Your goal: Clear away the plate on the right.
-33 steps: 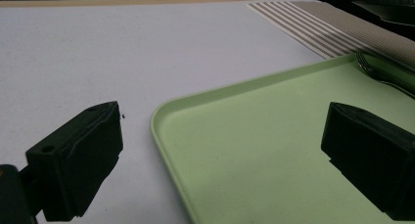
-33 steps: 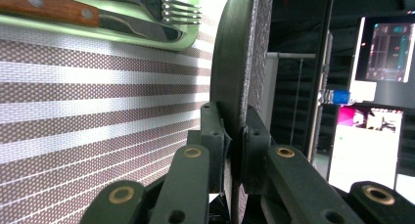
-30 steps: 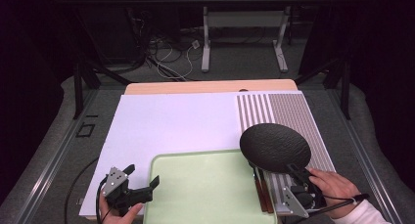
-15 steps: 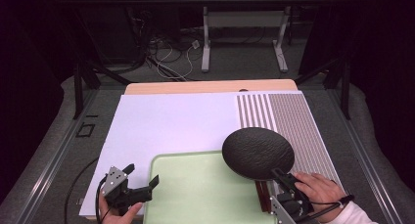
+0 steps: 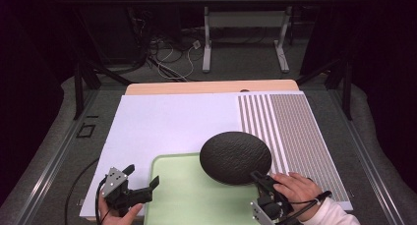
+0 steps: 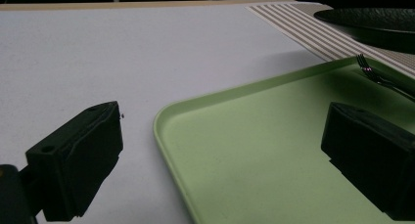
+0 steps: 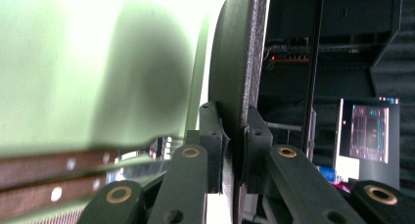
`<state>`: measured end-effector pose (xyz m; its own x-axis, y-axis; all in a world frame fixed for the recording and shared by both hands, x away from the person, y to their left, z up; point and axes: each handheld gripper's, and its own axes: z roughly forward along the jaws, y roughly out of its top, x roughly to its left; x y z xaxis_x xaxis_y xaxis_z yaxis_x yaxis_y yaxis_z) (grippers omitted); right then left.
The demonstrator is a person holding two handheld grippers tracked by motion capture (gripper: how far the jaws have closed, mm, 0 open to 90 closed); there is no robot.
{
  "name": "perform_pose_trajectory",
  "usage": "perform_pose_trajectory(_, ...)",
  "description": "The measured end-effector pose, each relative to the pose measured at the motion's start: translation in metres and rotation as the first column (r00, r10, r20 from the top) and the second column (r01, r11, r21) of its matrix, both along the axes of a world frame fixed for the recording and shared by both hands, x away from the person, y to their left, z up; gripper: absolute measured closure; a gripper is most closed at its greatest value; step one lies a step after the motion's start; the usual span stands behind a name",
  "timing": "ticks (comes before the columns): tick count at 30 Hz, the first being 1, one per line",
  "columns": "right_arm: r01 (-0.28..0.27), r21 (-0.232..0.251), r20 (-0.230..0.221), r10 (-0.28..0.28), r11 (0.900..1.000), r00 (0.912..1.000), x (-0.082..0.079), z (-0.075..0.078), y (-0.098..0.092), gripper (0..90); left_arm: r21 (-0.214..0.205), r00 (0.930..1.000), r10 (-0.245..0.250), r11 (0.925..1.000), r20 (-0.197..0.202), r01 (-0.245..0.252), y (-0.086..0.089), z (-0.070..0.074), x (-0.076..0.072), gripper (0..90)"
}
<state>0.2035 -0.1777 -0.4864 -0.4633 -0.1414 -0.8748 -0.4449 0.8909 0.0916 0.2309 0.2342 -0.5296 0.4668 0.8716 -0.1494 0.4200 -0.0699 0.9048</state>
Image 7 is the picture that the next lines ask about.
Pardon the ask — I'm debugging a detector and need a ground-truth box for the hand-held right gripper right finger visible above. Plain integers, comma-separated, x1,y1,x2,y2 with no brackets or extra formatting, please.
244,106,273,194

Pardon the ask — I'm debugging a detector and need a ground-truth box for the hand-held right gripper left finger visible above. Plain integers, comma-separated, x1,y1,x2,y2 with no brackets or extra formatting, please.
186,101,229,194

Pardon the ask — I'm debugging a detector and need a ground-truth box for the striped placemat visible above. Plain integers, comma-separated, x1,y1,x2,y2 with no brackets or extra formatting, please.
6,206,86,224

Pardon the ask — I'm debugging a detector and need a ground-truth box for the wooden handled knife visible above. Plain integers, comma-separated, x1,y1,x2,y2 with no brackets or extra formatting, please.
0,158,170,220

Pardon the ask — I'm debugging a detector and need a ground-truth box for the black pole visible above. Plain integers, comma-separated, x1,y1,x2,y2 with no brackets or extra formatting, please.
300,0,326,161

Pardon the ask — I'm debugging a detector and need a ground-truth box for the computer monitor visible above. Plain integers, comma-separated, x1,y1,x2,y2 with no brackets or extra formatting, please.
333,96,401,190

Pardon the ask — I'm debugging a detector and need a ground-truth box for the white board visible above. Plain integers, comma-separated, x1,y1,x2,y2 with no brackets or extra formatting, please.
206,192,227,224

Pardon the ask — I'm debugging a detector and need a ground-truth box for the wooden handled fork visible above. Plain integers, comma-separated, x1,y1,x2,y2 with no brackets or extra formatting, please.
0,135,174,190

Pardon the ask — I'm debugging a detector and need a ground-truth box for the black textured plate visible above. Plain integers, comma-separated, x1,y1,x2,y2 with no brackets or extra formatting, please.
207,0,272,224

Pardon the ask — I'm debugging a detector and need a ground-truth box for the light green tray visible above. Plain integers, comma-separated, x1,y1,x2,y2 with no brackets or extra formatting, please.
0,0,234,223

